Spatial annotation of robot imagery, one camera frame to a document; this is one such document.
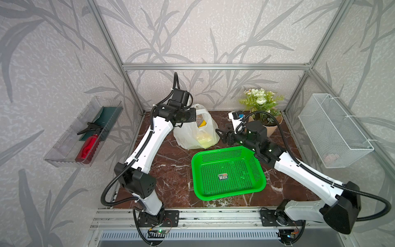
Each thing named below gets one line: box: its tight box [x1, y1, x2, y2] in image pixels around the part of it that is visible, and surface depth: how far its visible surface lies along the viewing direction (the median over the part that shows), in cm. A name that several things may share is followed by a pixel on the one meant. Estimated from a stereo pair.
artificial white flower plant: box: [239, 87, 285, 125], surface depth 88 cm
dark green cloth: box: [78, 106, 124, 143], surface depth 69 cm
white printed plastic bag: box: [172, 103, 221, 150], surface depth 93 cm
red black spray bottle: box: [75, 121, 104, 165], surface depth 61 cm
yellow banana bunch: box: [196, 119, 217, 149], surface depth 95 cm
